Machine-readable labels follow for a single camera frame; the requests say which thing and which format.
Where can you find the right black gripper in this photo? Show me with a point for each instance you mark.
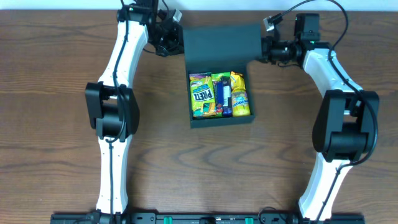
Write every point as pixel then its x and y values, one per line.
pixel 265 49

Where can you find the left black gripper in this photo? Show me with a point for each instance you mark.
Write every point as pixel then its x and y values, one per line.
pixel 173 37

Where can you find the black gift box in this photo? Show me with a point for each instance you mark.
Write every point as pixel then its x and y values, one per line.
pixel 218 49

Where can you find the yellow candy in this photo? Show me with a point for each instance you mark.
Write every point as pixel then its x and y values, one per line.
pixel 237 81

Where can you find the Haribo gummy candy bag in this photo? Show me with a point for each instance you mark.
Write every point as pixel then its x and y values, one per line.
pixel 216 77

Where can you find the yellow Mentos gum bottle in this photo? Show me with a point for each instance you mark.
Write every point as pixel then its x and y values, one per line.
pixel 240 103

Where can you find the blue Eclipse mint tin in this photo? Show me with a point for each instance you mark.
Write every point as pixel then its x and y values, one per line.
pixel 219 96

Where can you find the dark blue candy bar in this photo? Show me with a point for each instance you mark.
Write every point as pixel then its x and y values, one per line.
pixel 227 104

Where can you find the Pretz snack box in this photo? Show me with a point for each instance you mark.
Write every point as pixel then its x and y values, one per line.
pixel 202 95

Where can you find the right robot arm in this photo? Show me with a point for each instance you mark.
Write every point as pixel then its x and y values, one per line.
pixel 345 131

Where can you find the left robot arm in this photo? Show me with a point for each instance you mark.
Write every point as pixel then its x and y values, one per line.
pixel 112 107

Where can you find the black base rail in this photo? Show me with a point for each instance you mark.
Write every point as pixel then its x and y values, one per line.
pixel 270 217

